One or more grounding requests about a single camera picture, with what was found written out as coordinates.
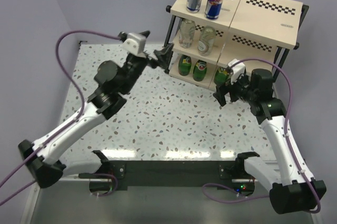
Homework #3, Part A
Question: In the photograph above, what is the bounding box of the green bottle on shelf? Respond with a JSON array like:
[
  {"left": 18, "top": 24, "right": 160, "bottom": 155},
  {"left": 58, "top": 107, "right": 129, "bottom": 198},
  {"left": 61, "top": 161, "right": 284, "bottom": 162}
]
[{"left": 178, "top": 55, "right": 192, "bottom": 76}]

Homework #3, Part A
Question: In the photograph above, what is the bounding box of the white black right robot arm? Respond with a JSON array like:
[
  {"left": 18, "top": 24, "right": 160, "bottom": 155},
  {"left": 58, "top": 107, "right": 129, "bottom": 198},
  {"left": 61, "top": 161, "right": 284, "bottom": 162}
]
[{"left": 213, "top": 69, "right": 326, "bottom": 214}]

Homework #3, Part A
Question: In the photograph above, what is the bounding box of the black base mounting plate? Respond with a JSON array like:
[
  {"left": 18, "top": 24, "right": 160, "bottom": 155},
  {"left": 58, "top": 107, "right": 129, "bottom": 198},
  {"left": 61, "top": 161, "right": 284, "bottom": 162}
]
[{"left": 79, "top": 160, "right": 256, "bottom": 196}]

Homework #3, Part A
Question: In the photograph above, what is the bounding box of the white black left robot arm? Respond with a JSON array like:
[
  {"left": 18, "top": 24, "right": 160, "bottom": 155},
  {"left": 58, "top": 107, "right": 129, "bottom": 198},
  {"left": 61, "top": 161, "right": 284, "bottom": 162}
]
[{"left": 18, "top": 30, "right": 173, "bottom": 188}]

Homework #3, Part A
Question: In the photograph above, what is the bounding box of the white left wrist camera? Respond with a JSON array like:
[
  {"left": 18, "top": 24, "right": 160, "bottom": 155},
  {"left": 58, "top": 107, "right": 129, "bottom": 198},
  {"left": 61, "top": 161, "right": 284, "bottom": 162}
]
[{"left": 122, "top": 33, "right": 146, "bottom": 58}]

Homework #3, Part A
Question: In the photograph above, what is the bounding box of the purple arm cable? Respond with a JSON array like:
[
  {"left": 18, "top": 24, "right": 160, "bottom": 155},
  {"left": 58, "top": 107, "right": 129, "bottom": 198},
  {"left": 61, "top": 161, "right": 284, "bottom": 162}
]
[
  {"left": 0, "top": 29, "right": 127, "bottom": 206},
  {"left": 202, "top": 58, "right": 322, "bottom": 213}
]

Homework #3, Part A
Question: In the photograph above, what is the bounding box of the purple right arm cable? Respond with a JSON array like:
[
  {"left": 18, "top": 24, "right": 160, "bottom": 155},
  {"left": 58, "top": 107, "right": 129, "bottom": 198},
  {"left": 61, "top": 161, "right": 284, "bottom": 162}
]
[{"left": 202, "top": 58, "right": 322, "bottom": 213}]

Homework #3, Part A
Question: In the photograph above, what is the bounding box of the beige three-tier shelf unit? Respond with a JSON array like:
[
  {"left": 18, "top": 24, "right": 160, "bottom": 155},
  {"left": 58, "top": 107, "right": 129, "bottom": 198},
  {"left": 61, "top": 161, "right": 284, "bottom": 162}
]
[{"left": 165, "top": 0, "right": 309, "bottom": 90}]

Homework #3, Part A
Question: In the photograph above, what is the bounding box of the green Perrier bottle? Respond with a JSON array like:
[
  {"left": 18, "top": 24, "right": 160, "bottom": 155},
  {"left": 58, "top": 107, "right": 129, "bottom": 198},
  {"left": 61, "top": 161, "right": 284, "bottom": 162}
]
[
  {"left": 214, "top": 67, "right": 232, "bottom": 86},
  {"left": 193, "top": 60, "right": 207, "bottom": 82}
]

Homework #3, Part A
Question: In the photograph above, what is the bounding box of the clear bottle green cap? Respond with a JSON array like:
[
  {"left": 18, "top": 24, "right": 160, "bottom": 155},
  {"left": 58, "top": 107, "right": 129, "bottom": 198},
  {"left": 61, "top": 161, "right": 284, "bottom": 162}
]
[
  {"left": 179, "top": 19, "right": 196, "bottom": 48},
  {"left": 197, "top": 26, "right": 216, "bottom": 56}
]

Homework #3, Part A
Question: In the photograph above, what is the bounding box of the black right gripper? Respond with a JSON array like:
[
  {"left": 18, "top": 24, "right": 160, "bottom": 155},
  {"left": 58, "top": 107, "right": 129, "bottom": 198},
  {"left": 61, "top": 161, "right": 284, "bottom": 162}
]
[{"left": 213, "top": 72, "right": 257, "bottom": 107}]

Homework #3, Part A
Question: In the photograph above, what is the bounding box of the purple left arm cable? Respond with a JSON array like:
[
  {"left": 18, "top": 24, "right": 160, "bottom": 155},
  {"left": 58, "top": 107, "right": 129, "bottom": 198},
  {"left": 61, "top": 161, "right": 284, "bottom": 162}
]
[{"left": 0, "top": 29, "right": 127, "bottom": 206}]

